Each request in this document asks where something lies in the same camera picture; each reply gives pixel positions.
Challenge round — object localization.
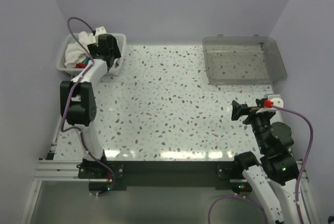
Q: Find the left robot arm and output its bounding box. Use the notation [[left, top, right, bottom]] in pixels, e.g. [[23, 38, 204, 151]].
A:
[[60, 33, 121, 179]]

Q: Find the white plastic basket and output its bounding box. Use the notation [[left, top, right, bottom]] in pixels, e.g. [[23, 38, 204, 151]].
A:
[[56, 32, 127, 77]]

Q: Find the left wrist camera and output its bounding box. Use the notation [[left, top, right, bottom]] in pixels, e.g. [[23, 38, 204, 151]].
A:
[[93, 26, 107, 37]]

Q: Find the white towel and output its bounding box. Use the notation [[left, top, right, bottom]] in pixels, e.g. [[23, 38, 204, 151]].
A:
[[64, 31, 95, 68]]

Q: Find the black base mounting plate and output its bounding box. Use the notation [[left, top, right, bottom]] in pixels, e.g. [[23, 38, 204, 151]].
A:
[[77, 160, 251, 192]]

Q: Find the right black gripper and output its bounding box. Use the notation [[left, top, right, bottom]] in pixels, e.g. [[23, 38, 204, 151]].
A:
[[231, 99, 273, 152]]

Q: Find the clear grey plastic bin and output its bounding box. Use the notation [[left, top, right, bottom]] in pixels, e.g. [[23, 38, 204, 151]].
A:
[[202, 36, 287, 86]]

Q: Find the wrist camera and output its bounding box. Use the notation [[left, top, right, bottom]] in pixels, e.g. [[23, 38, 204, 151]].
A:
[[264, 95, 284, 109], [93, 26, 107, 37]]

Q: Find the aluminium frame rail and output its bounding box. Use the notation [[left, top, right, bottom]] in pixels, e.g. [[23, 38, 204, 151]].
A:
[[32, 140, 87, 182]]

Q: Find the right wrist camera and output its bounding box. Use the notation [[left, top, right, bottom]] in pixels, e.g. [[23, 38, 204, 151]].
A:
[[264, 95, 284, 109]]

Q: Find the colourful striped towel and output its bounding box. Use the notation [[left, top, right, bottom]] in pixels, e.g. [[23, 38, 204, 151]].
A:
[[75, 57, 94, 69]]

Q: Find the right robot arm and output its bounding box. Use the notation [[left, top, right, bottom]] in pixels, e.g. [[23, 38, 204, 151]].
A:
[[230, 95, 310, 223]]

